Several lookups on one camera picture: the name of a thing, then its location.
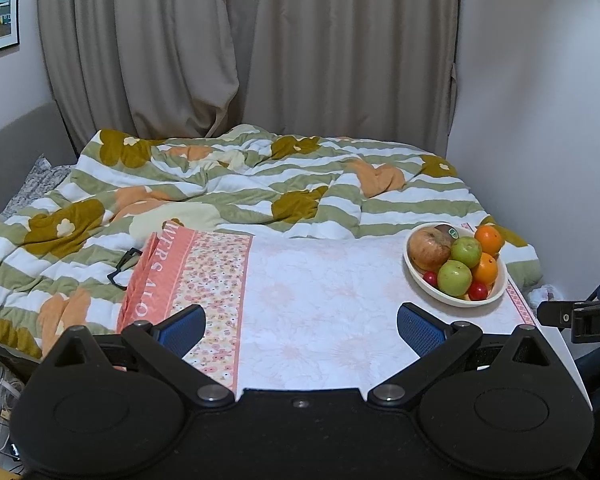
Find wrinkled red apple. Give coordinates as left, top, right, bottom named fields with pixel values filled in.
left=410, top=227, right=453, bottom=272

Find white plastic bag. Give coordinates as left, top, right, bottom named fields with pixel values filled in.
left=527, top=284, right=556, bottom=306

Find black eyeglasses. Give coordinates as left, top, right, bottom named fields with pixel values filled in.
left=107, top=247, right=143, bottom=291

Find green apple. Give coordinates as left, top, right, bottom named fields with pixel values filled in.
left=451, top=236, right=482, bottom=268
left=437, top=260, right=473, bottom=297

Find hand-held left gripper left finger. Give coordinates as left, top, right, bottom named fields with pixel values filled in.
left=32, top=304, right=236, bottom=408

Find white table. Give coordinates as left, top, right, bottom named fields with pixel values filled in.
left=535, top=324, right=578, bottom=368

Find beige curtain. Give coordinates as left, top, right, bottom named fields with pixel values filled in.
left=36, top=0, right=463, bottom=156

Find grey patterned bed sheet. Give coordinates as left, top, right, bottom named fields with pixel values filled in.
left=2, top=155, right=73, bottom=218

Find pink floral tablecloth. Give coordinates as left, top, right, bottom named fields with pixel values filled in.
left=117, top=230, right=537, bottom=393

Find green striped flower blanket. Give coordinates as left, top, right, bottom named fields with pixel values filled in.
left=0, top=124, right=541, bottom=361

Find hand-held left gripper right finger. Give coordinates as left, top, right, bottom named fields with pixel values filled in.
left=367, top=302, right=573, bottom=408

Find grey padded headboard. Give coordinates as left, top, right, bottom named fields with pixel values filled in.
left=0, top=101, right=78, bottom=218

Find large orange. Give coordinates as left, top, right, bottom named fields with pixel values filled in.
left=471, top=252, right=499, bottom=285
left=474, top=225, right=505, bottom=257

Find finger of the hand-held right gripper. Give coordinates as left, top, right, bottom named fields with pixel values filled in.
left=536, top=299, right=581, bottom=332

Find cream bowl with cartoon print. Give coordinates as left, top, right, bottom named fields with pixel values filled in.
left=403, top=222, right=509, bottom=307

